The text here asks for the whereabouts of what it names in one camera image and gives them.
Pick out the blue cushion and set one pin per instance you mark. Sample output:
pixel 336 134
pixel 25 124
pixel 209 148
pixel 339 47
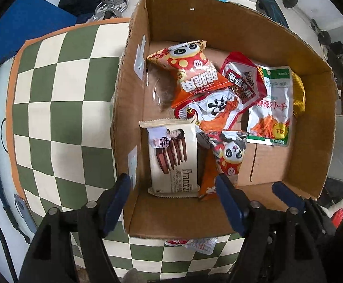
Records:
pixel 26 26

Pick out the yellow snack packet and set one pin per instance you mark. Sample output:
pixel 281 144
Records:
pixel 298 94

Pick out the cardboard box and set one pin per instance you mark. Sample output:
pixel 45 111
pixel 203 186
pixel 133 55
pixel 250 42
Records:
pixel 277 168

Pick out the grey smartphone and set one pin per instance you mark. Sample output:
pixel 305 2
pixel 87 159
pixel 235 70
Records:
pixel 25 212

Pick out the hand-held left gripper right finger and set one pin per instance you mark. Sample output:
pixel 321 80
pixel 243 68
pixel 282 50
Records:
pixel 230 206

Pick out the black weight bench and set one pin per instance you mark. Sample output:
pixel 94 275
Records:
pixel 270 8

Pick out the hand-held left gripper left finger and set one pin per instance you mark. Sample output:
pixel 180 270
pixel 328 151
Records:
pixel 116 203

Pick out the red panda snack packet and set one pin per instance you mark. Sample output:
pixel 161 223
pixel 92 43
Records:
pixel 229 156

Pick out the green checkered tablecloth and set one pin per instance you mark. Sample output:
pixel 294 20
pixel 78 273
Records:
pixel 59 109

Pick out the white red sausage packet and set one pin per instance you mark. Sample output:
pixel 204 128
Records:
pixel 212 109

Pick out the small dark red packet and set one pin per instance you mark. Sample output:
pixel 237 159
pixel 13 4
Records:
pixel 243 79

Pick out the orange panda snack packet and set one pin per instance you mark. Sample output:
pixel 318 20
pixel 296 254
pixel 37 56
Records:
pixel 189 70

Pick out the cream wafer packet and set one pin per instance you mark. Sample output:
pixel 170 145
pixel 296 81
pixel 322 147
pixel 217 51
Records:
pixel 173 159

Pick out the metal rings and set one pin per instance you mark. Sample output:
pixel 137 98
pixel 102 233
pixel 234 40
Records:
pixel 112 3

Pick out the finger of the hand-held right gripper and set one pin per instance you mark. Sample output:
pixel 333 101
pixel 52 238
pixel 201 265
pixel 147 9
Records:
pixel 289 195

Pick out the white green snack packet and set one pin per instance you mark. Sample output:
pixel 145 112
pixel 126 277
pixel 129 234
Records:
pixel 273 106

